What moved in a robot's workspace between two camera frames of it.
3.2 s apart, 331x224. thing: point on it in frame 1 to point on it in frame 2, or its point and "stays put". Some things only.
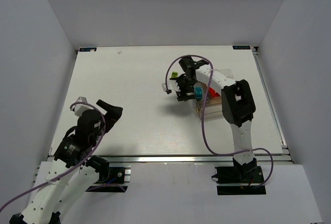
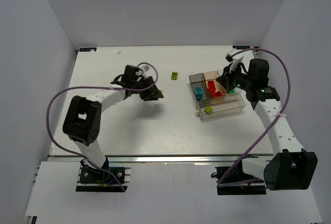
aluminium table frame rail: (189, 159) stays put
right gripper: (184, 88) to (225, 79)
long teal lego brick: (199, 93) stays put
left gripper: (109, 118) to (149, 92)
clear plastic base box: (213, 108) stays put
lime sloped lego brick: (174, 74) stays put
